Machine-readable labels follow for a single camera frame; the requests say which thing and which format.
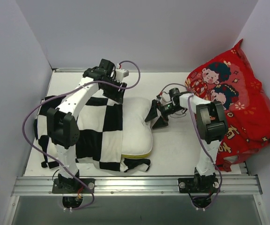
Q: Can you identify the black white checkered pillowcase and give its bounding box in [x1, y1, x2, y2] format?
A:
[33, 95, 152, 173]

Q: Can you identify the white pillow yellow edge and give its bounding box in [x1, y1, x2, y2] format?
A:
[41, 97, 153, 160]

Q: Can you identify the red cartoon print pillow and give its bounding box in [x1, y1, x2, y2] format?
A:
[185, 40, 270, 172]

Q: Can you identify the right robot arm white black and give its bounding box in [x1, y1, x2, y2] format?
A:
[145, 88, 228, 192]

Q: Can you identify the aluminium mounting rail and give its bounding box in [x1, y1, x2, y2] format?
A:
[12, 175, 263, 197]

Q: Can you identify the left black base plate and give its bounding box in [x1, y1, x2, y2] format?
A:
[51, 178, 95, 194]

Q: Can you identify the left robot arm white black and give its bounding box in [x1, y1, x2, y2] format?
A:
[46, 59, 129, 193]

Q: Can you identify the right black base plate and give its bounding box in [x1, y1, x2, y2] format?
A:
[178, 177, 219, 194]

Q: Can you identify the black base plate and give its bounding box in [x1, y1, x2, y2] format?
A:
[178, 177, 219, 194]
[51, 178, 95, 194]

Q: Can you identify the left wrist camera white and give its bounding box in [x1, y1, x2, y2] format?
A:
[115, 68, 129, 83]

